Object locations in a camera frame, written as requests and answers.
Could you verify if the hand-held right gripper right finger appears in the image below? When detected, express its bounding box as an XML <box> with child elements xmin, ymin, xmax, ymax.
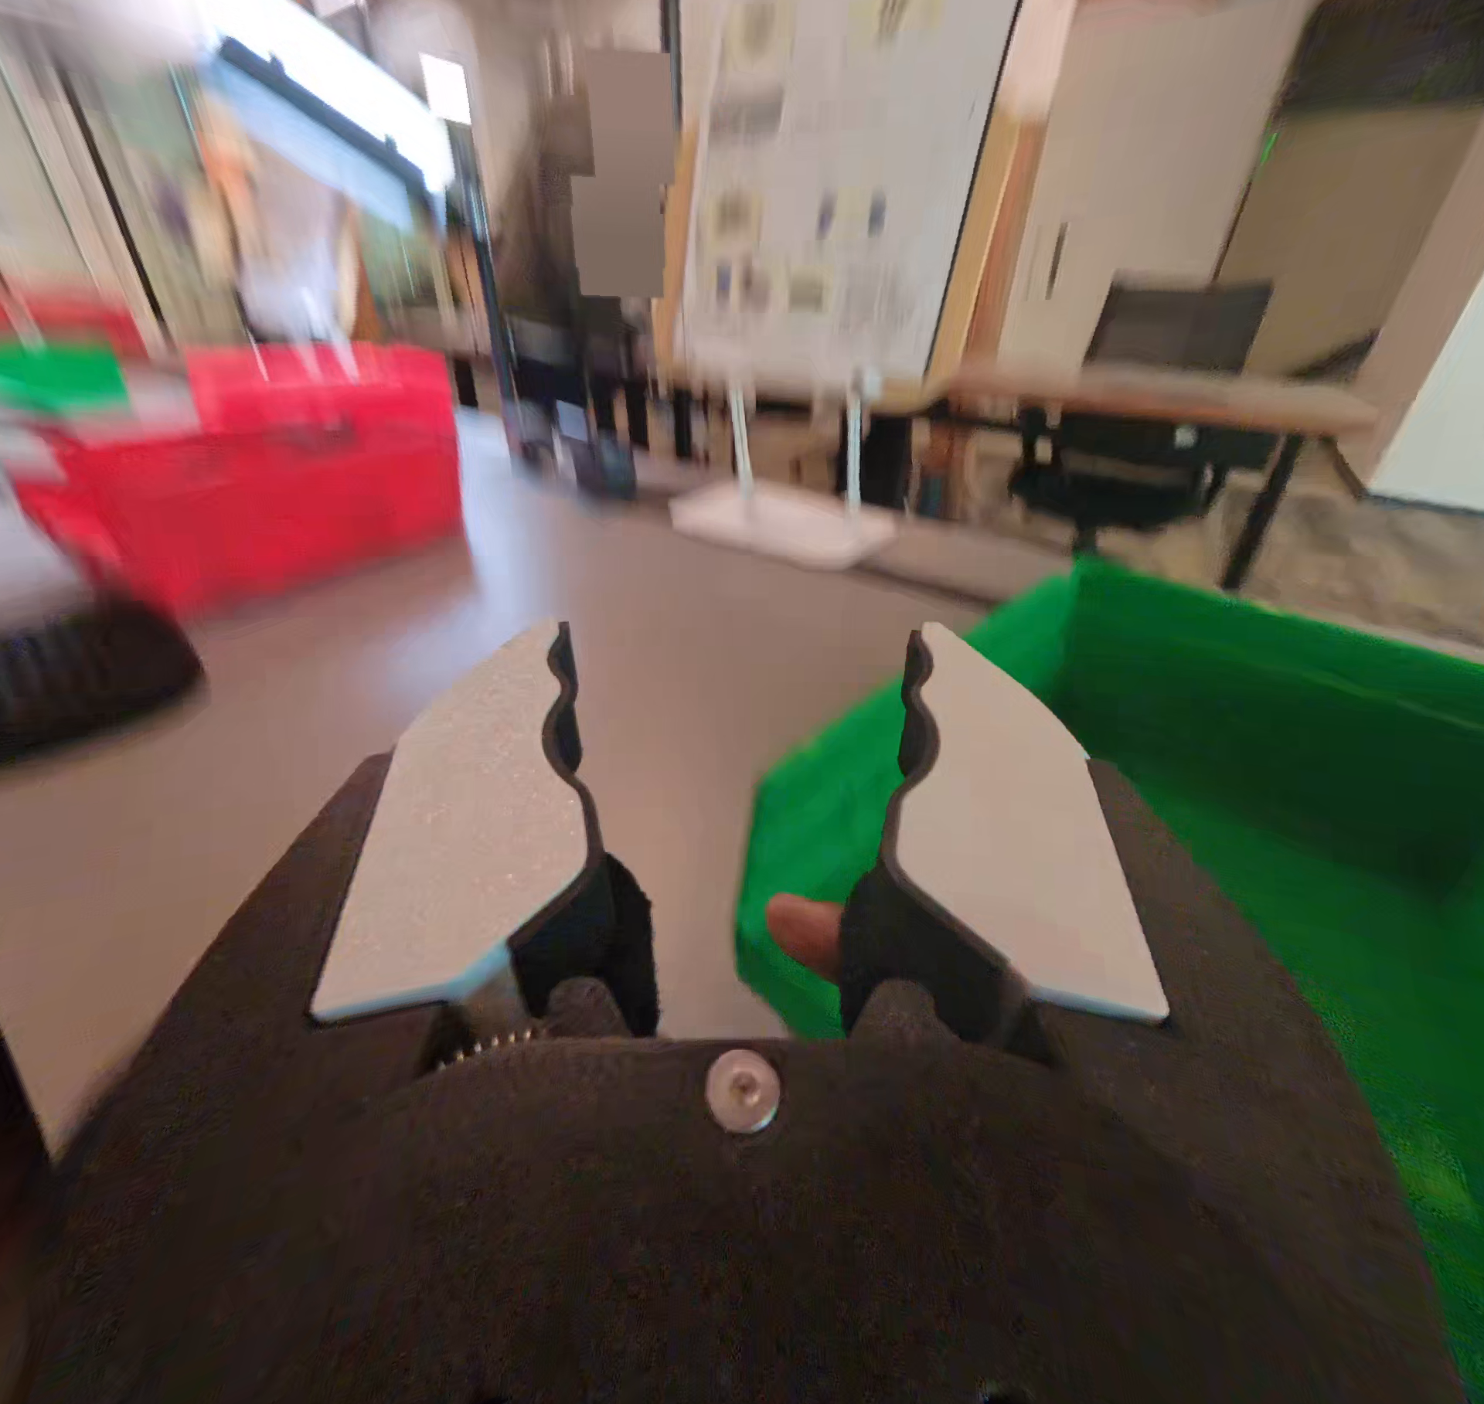
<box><xmin>837</xmin><ymin>618</ymin><xmax>1173</xmax><ymax>1064</ymax></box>

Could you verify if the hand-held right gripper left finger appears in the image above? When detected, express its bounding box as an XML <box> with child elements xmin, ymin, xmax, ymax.
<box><xmin>309</xmin><ymin>618</ymin><xmax>658</xmax><ymax>1039</ymax></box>

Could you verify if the green plastic bin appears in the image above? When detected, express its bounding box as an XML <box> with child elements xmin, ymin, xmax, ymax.
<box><xmin>732</xmin><ymin>556</ymin><xmax>1484</xmax><ymax>1395</ymax></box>

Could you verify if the red plastic bin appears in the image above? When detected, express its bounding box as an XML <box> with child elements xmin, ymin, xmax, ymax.
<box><xmin>23</xmin><ymin>339</ymin><xmax>466</xmax><ymax>619</ymax></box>

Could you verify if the black office chair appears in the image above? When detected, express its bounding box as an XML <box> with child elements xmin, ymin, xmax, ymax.
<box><xmin>1006</xmin><ymin>278</ymin><xmax>1276</xmax><ymax>557</ymax></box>

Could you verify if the white board stand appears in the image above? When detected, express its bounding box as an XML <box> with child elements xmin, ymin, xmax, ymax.
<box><xmin>671</xmin><ymin>366</ymin><xmax>901</xmax><ymax>573</ymax></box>

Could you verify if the brown office desk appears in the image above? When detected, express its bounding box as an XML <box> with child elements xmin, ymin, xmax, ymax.
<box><xmin>944</xmin><ymin>366</ymin><xmax>1383</xmax><ymax>593</ymax></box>

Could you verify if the black light stand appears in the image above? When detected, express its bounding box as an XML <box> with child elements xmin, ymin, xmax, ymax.
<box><xmin>446</xmin><ymin>128</ymin><xmax>528</xmax><ymax>472</ymax></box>

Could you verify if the long low red bin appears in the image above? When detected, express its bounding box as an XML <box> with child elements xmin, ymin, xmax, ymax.
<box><xmin>0</xmin><ymin>289</ymin><xmax>152</xmax><ymax>347</ymax></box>

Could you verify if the studio light panel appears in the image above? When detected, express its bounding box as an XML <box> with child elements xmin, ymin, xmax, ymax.
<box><xmin>191</xmin><ymin>0</ymin><xmax>456</xmax><ymax>236</ymax></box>

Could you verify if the white instruction board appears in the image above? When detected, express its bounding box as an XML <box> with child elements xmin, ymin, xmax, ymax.
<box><xmin>661</xmin><ymin>0</ymin><xmax>1097</xmax><ymax>408</ymax></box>

